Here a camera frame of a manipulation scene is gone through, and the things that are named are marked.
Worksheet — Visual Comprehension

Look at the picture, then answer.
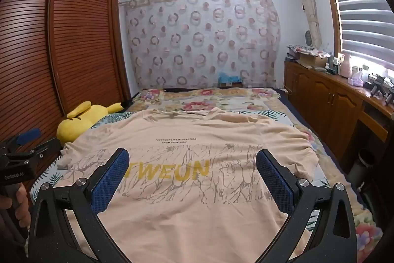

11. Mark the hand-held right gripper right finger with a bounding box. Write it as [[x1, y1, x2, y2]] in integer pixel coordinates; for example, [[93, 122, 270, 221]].
[[255, 149, 359, 263]]

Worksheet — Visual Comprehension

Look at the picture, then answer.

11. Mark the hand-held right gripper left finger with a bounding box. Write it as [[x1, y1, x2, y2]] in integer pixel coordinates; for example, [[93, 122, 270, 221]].
[[29, 147, 130, 263]]

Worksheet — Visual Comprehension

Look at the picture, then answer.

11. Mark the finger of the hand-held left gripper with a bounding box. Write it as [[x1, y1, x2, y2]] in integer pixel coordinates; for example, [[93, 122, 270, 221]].
[[31, 140, 62, 159], [17, 128, 41, 145]]

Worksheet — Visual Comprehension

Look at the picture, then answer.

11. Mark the beige bed sheet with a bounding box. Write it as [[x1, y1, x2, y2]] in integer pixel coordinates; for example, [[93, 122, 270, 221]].
[[55, 107, 319, 263]]

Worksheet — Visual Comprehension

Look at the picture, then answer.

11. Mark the person's left hand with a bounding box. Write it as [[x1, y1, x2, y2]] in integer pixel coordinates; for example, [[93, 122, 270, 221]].
[[15, 181, 31, 229]]

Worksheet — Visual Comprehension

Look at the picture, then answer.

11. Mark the yellow plush toy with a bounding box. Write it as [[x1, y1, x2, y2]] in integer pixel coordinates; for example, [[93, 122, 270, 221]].
[[56, 101, 124, 146]]

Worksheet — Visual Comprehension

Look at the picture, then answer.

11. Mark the leaf print bed sheet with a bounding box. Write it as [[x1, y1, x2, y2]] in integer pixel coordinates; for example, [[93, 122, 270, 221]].
[[31, 109, 296, 208]]

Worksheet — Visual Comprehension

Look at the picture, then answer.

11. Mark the dark waste bin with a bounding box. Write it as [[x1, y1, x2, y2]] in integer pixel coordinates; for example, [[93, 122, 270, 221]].
[[351, 149, 374, 186]]

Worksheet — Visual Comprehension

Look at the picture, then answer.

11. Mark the wooden slatted wardrobe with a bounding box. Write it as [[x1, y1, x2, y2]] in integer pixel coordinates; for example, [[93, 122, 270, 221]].
[[0, 0, 131, 190]]

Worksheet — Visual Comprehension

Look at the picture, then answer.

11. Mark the wooden cabinet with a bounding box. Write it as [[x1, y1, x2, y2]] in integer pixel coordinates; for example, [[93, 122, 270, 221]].
[[283, 61, 394, 165]]

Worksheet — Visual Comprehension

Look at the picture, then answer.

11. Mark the blue packet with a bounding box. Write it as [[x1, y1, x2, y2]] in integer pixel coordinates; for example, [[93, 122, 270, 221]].
[[218, 73, 244, 88]]

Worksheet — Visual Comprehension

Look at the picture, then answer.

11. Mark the floral blanket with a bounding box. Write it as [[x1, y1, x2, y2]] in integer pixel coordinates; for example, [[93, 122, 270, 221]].
[[123, 87, 380, 254]]

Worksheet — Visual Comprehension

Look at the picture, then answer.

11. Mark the cardboard box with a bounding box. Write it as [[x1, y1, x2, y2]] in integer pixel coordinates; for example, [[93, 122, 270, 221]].
[[297, 52, 328, 68]]

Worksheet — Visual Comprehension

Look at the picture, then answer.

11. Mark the pink tissue pack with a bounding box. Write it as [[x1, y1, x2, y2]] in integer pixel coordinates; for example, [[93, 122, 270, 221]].
[[348, 70, 365, 86]]

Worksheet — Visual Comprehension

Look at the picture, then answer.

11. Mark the pink bottle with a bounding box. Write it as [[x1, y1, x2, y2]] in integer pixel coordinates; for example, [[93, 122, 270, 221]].
[[339, 54, 353, 79]]

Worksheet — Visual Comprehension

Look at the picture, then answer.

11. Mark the floral cloth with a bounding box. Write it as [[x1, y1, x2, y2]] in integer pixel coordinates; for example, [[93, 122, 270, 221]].
[[288, 44, 333, 58]]

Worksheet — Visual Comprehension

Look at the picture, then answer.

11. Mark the black tripod stand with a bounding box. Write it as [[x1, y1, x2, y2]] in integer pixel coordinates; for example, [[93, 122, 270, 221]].
[[368, 73, 387, 97]]

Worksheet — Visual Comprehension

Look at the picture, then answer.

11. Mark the circle print curtain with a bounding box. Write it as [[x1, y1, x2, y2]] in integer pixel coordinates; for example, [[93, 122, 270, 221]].
[[123, 0, 280, 89]]

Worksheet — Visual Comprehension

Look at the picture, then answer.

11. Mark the tied cream curtain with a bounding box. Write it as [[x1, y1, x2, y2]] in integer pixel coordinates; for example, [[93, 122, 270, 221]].
[[288, 0, 322, 49]]

